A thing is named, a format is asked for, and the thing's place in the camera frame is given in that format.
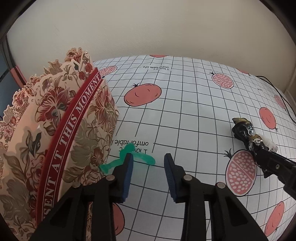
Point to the pink foam board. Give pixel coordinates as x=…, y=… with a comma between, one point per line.
x=18, y=76

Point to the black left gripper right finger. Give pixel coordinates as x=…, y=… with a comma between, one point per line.
x=229, y=219

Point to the black gold action figure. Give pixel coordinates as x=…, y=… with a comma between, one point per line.
x=244, y=131

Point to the green plastic toy figure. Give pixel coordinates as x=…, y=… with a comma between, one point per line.
x=128, y=149

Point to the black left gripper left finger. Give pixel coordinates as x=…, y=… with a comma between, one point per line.
x=68, y=218

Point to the pomegranate grid tablecloth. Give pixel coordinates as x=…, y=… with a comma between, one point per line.
x=185, y=107

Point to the pink floral gift box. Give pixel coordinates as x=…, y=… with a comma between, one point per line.
x=57, y=132

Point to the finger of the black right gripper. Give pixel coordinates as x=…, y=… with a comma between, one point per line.
x=272, y=163

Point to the dark grey refrigerator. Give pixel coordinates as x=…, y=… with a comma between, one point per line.
x=8, y=83

